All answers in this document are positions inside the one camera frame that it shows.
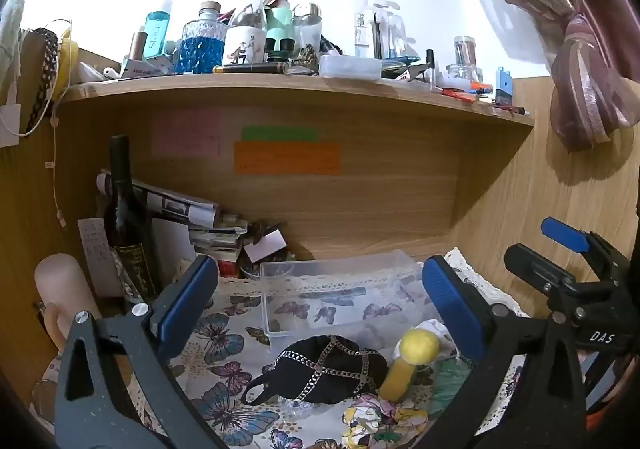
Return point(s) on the white handwritten note sheet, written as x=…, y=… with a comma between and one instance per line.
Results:
x=92, y=254

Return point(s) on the wooden shelf board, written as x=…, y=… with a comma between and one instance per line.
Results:
x=280, y=89

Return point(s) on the toothbrush blister package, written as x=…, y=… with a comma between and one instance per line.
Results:
x=370, y=29

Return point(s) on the clear plastic storage box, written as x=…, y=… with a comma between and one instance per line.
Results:
x=340, y=279

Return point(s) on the green sticky note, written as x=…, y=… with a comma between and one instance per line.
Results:
x=279, y=134

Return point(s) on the tall clear labelled bottle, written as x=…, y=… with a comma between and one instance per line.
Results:
x=245, y=39

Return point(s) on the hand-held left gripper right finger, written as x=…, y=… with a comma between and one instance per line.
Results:
x=450, y=304

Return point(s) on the yellow foam sponge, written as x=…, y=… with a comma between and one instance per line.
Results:
x=417, y=346

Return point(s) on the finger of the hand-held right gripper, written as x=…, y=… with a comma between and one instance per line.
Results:
x=565, y=235
x=535, y=269

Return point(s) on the pink cylindrical container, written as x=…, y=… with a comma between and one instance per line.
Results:
x=62, y=284

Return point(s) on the white cloth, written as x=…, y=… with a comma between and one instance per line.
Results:
x=11, y=34
x=442, y=329

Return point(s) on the copper cosmetic tube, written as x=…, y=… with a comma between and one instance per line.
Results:
x=137, y=45

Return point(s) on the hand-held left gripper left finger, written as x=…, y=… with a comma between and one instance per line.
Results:
x=187, y=294

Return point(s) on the small red box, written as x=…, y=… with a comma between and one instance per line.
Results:
x=229, y=269

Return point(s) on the floral yellow cloth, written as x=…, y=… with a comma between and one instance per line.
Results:
x=380, y=421

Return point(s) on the stack of papers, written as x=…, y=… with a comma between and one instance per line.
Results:
x=215, y=239

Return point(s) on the small glass jar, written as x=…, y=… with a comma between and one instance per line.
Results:
x=465, y=56

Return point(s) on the orange sticky note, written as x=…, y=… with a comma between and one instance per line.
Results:
x=287, y=158

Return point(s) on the yellow round object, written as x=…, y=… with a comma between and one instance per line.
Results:
x=67, y=59

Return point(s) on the pink striped curtain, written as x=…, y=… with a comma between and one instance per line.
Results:
x=580, y=54

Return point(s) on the rolled newspaper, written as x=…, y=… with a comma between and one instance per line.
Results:
x=165, y=201

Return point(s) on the pink sticky note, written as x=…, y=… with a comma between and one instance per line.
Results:
x=185, y=134

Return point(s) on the white hanging cloth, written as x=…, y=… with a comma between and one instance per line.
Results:
x=11, y=34

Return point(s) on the dark wine bottle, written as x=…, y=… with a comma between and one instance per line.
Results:
x=127, y=224

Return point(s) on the white flat carton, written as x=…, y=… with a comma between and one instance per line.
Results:
x=147, y=66

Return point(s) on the butterfly print tablecloth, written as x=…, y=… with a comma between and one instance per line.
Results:
x=225, y=369

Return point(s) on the glass jar silver lid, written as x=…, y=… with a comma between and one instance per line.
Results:
x=306, y=31

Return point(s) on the mint green pump bottle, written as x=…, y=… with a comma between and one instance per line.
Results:
x=279, y=21

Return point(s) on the faceted glass bottle blue liquid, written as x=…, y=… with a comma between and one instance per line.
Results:
x=202, y=49

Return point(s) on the small blue box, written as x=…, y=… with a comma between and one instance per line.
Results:
x=504, y=86

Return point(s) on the blue mouthwash bottle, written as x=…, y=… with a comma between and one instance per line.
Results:
x=157, y=36

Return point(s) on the dark brown tube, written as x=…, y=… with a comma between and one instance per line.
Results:
x=250, y=68

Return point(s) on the clear plastic case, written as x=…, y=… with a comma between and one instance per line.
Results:
x=350, y=66

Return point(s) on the white paper card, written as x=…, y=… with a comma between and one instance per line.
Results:
x=265, y=245

